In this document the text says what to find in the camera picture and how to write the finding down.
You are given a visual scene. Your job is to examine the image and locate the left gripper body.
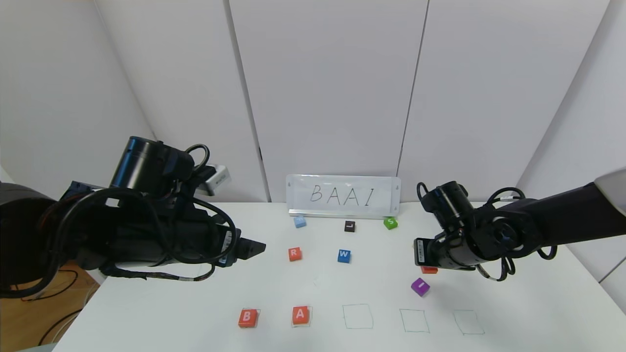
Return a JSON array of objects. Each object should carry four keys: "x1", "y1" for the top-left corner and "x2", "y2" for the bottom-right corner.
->
[{"x1": 175, "y1": 214, "x2": 242, "y2": 268}]

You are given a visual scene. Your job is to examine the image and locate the white BAAI letter sign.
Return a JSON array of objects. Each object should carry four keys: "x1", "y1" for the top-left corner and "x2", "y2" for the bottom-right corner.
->
[{"x1": 286, "y1": 174, "x2": 402, "y2": 217}]

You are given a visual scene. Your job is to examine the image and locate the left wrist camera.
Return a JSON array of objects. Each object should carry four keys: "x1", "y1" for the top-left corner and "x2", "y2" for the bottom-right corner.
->
[{"x1": 198, "y1": 165, "x2": 231, "y2": 195}]

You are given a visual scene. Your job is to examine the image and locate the thin black left gripper cable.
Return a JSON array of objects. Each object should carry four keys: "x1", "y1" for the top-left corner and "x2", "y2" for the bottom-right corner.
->
[{"x1": 100, "y1": 264, "x2": 216, "y2": 282}]

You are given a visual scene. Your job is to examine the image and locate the aluminium sign holder rail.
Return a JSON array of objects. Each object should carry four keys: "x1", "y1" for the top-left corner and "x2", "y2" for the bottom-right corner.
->
[{"x1": 289, "y1": 210, "x2": 398, "y2": 219}]

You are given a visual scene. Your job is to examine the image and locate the black left camera cable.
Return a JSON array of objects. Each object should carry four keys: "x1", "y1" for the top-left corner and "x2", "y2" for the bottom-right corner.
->
[{"x1": 183, "y1": 143, "x2": 211, "y2": 169}]

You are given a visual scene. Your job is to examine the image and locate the black floor cable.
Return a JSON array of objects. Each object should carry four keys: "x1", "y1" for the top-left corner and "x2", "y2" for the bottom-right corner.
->
[
  {"x1": 20, "y1": 269, "x2": 79, "y2": 301},
  {"x1": 38, "y1": 308, "x2": 84, "y2": 348}
]

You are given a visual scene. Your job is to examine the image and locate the black right arm wrist cable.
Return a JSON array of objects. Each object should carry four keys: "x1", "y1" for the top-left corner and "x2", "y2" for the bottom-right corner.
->
[{"x1": 477, "y1": 187, "x2": 558, "y2": 282}]

